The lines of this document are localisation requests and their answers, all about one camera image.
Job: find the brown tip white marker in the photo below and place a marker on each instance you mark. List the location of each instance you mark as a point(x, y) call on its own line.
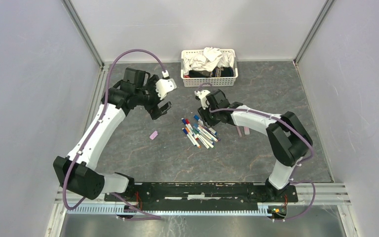
point(203, 131)

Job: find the blue cap white marker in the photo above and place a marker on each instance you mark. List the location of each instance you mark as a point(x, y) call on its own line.
point(201, 122)

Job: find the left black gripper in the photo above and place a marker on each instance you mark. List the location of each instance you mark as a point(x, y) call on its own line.
point(155, 111)

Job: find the pink highlighter cap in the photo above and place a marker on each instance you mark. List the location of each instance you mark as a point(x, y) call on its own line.
point(153, 135)

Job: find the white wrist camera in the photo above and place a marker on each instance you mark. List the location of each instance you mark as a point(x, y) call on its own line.
point(164, 86)
point(201, 95)

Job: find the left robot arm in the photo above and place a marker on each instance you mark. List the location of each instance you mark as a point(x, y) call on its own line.
point(76, 171)

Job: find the white crumpled cloth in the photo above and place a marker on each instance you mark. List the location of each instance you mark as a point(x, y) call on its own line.
point(207, 59)

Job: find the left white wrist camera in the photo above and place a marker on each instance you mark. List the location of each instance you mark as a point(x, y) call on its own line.
point(164, 86)

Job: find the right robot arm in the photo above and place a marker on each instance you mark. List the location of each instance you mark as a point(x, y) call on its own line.
point(288, 138)

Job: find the white cable duct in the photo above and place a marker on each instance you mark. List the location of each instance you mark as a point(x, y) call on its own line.
point(119, 209)

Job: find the orange tip white marker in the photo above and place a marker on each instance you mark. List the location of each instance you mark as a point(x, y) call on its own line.
point(192, 138)

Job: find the white plastic basket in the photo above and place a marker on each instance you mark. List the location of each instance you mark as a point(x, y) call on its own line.
point(195, 82)

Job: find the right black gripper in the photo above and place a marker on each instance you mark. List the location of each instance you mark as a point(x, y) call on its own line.
point(204, 114)

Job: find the thin purple pen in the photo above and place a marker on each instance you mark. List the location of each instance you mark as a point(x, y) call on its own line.
point(239, 131)

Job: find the green cap white marker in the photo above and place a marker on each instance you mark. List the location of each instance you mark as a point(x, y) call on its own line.
point(207, 140)

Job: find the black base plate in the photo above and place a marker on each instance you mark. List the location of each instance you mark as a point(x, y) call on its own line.
point(207, 196)

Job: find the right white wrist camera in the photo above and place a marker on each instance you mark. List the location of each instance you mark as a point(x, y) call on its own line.
point(201, 95)

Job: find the black printed cloth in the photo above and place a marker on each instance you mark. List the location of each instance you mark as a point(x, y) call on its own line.
point(217, 72)

